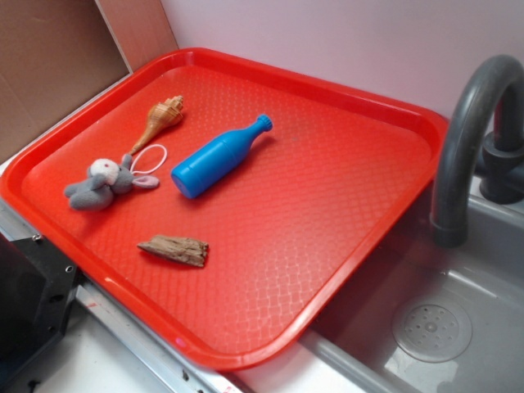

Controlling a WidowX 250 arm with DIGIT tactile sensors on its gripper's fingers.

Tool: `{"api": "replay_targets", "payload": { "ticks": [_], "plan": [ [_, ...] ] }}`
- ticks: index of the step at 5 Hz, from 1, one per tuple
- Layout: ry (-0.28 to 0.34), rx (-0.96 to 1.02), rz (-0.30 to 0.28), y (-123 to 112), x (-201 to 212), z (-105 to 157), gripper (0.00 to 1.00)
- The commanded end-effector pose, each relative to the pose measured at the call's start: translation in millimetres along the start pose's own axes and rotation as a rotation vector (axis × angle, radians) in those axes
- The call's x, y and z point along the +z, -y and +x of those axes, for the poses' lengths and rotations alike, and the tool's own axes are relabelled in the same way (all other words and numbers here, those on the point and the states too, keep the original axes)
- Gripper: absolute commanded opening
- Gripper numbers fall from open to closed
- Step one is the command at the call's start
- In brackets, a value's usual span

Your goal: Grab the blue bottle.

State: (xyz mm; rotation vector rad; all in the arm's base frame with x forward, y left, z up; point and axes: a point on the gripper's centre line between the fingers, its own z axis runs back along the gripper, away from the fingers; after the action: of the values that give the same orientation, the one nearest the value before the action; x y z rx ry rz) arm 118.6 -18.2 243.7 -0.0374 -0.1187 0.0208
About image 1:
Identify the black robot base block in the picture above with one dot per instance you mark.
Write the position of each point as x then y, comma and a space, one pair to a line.
38, 286

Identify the blue plastic bottle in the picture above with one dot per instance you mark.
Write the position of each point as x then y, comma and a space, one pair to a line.
209, 164

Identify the red plastic tray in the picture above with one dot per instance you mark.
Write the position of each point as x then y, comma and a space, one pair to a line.
285, 229

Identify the brown driftwood piece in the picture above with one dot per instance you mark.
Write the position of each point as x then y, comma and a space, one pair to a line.
183, 250

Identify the tan conch seashell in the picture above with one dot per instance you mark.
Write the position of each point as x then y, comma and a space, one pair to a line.
161, 116

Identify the grey plush bunny toy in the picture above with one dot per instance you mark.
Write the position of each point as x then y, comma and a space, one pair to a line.
107, 179

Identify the grey plastic sink basin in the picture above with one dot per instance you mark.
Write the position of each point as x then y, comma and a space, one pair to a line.
416, 317

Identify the brown cardboard panel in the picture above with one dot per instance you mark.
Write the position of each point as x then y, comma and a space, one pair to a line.
58, 55

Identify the grey toy faucet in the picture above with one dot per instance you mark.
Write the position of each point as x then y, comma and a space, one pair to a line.
485, 139

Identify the silver metal rail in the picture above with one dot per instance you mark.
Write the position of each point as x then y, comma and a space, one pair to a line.
105, 349

